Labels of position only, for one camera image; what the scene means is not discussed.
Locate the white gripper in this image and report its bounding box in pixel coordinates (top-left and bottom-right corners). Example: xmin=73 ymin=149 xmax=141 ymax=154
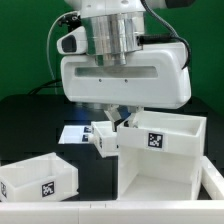
xmin=61 ymin=42 xmax=191 ymax=132

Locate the small white drawer with knob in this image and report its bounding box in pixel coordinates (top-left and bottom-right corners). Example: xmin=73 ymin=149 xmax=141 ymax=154
xmin=88 ymin=121 xmax=118 ymax=158

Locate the white drawer cabinet frame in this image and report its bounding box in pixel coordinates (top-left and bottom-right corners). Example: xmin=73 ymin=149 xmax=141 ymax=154
xmin=117 ymin=111 xmax=206 ymax=201

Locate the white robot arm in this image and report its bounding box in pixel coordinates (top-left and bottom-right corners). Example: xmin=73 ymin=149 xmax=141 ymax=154
xmin=57 ymin=0 xmax=195 ymax=126

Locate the large white drawer box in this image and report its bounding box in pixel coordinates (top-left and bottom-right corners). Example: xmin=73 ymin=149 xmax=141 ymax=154
xmin=0 ymin=153 xmax=79 ymax=202

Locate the white marker sheet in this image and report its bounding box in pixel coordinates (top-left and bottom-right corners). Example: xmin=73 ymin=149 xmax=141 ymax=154
xmin=58 ymin=125 xmax=93 ymax=144

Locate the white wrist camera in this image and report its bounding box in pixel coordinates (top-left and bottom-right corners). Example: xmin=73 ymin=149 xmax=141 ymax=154
xmin=57 ymin=26 xmax=87 ymax=55

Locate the white front fence rail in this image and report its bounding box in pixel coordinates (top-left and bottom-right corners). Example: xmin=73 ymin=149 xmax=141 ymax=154
xmin=0 ymin=200 xmax=224 ymax=224

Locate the white fence rail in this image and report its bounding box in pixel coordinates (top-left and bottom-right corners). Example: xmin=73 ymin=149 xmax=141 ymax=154
xmin=201 ymin=156 xmax=224 ymax=200
xmin=0 ymin=200 xmax=224 ymax=224

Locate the white right fence rail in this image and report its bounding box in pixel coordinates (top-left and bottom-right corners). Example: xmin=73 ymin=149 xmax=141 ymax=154
xmin=201 ymin=156 xmax=224 ymax=200

